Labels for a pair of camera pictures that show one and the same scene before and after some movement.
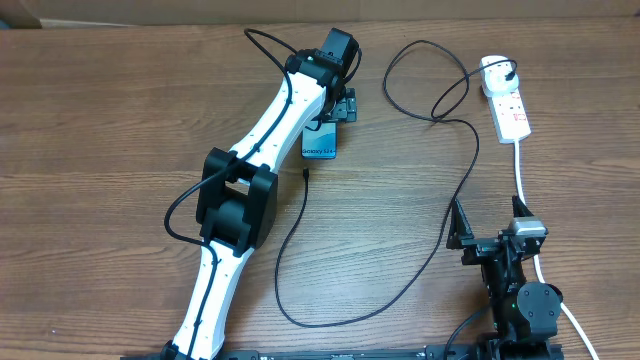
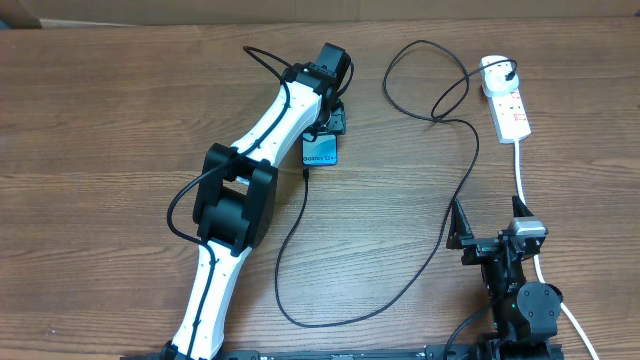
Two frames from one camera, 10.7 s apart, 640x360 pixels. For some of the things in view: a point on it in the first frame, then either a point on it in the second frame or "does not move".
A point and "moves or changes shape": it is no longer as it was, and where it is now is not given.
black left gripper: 344,108 → 336,123
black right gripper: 478,248 does not move
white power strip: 509,114 does not move
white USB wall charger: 493,77 does not move
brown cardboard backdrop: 84,13 does not move
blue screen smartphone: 322,143 moves or changes shape
